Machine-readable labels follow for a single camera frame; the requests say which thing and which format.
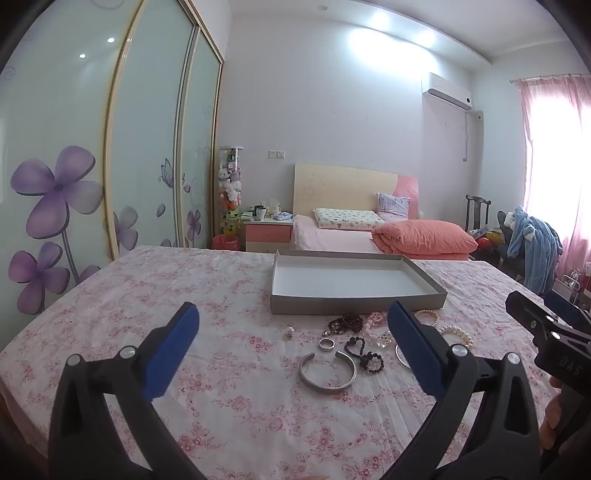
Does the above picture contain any clear plush toy tube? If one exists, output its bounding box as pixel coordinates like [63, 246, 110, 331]
[218, 145, 245, 236]

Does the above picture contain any small purple pillow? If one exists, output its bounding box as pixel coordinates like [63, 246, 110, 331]
[376, 192, 411, 220]

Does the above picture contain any pink curtain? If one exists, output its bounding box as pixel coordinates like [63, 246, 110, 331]
[516, 76, 591, 296]

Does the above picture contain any patterned cream pillow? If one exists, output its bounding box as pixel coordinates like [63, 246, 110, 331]
[313, 208, 385, 232]

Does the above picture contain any wooden pink bed headboard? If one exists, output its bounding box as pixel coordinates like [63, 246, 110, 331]
[294, 162, 420, 220]

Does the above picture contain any black bead bracelet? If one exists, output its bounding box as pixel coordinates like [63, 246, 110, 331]
[344, 337, 385, 374]

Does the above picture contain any flower print sliding wardrobe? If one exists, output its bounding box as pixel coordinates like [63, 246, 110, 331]
[0, 0, 225, 319]

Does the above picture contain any white pearl bracelet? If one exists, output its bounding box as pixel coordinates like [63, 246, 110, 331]
[436, 325, 475, 349]

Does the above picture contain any person's right hand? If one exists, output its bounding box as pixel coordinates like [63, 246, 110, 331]
[541, 376, 564, 446]

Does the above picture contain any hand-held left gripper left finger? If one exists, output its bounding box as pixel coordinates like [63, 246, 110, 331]
[48, 302, 208, 480]

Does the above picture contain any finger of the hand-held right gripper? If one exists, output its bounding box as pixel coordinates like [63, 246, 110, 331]
[544, 292, 591, 329]
[505, 291, 561, 347]

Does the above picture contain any pink white nightstand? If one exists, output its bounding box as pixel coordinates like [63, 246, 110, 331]
[243, 217, 294, 253]

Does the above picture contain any pink bead flower bracelet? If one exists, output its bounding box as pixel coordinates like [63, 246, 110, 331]
[362, 311, 393, 349]

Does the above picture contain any orange duvet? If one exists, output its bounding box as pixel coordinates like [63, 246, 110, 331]
[372, 219, 478, 259]

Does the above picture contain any white air conditioner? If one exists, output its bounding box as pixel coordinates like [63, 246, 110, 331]
[422, 72, 472, 112]

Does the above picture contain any blue fleece robe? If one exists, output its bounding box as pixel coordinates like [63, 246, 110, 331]
[505, 205, 563, 296]

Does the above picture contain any pink sheeted mattress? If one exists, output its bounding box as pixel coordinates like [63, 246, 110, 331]
[290, 215, 469, 259]

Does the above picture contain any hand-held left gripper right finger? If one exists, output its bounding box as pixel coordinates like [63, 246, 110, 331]
[387, 301, 541, 480]

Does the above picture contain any dark wooden chair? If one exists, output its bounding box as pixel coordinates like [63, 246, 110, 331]
[465, 194, 491, 232]

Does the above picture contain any pink floral bed sheet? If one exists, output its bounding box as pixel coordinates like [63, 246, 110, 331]
[0, 244, 568, 480]

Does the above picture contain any dark red bead bracelet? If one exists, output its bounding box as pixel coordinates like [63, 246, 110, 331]
[323, 314, 365, 337]

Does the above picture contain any grey cardboard box tray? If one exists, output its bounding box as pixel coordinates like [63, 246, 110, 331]
[270, 249, 448, 315]

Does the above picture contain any yellow and red cloth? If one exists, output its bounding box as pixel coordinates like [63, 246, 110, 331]
[475, 228, 506, 252]

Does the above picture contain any silver cuff bracelet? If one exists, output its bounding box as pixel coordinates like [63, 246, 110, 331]
[298, 352, 357, 394]

